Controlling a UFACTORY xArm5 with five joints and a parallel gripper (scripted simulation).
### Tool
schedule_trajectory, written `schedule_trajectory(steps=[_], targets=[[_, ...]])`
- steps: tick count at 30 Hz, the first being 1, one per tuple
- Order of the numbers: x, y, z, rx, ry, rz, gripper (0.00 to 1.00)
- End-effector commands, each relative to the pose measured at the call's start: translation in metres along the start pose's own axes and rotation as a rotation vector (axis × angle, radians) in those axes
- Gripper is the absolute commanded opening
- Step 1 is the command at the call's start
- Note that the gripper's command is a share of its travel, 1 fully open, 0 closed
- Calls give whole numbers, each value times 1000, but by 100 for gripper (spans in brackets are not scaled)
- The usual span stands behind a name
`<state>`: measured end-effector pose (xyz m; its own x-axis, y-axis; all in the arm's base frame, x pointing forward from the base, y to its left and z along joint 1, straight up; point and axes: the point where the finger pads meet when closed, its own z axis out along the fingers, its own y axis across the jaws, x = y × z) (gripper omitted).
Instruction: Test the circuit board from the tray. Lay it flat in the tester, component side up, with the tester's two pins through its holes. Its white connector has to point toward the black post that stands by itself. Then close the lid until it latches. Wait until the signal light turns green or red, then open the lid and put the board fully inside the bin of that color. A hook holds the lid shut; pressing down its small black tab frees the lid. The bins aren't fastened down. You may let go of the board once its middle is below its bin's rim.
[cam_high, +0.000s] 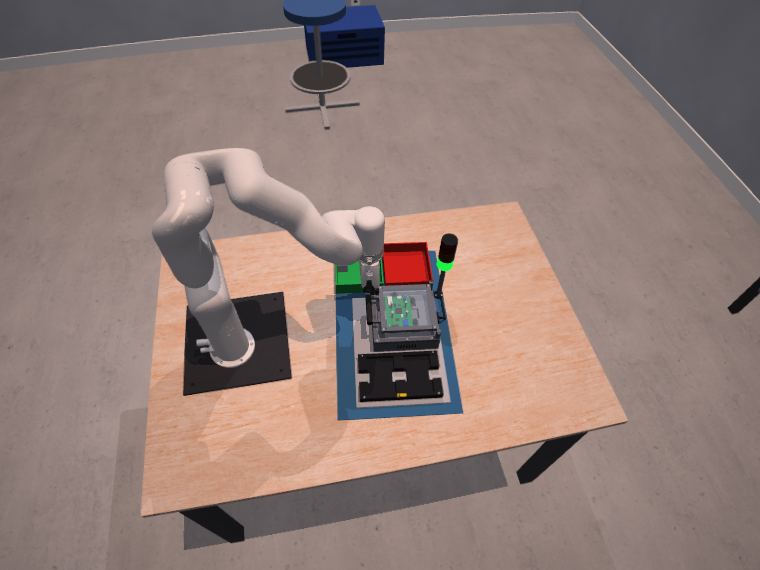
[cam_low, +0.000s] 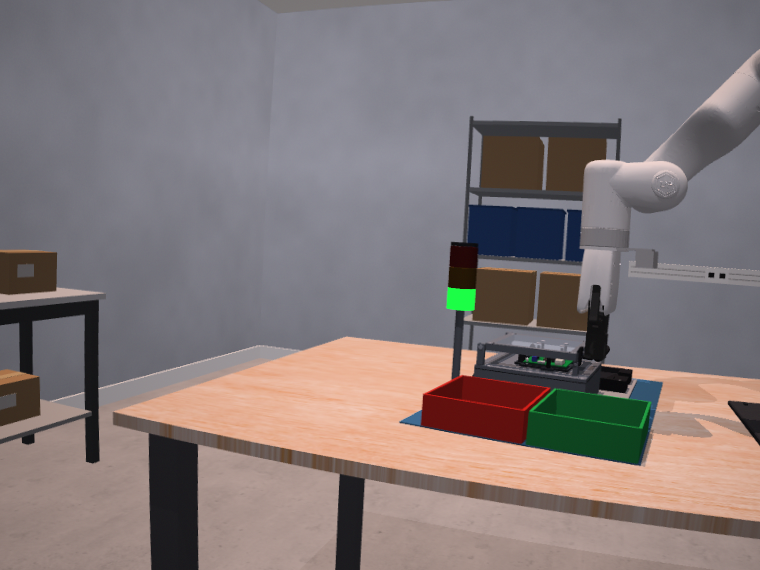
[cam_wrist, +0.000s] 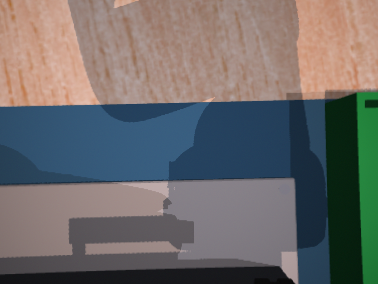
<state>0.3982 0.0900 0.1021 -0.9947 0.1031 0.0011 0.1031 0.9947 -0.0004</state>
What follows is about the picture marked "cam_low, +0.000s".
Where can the green bin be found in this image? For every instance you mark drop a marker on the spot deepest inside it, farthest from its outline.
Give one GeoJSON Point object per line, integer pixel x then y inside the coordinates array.
{"type": "Point", "coordinates": [552, 429]}

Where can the red bin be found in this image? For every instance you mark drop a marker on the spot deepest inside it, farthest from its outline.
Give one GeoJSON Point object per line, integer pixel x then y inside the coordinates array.
{"type": "Point", "coordinates": [459, 407]}

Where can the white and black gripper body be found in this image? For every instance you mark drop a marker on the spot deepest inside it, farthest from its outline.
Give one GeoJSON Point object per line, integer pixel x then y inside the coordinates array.
{"type": "Point", "coordinates": [600, 266]}

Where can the green circuit board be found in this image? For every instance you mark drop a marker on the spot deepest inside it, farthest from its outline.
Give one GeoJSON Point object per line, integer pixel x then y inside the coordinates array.
{"type": "Point", "coordinates": [554, 362]}

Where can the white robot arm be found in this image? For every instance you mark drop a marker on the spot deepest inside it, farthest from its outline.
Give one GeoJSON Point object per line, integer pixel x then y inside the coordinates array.
{"type": "Point", "coordinates": [611, 188]}

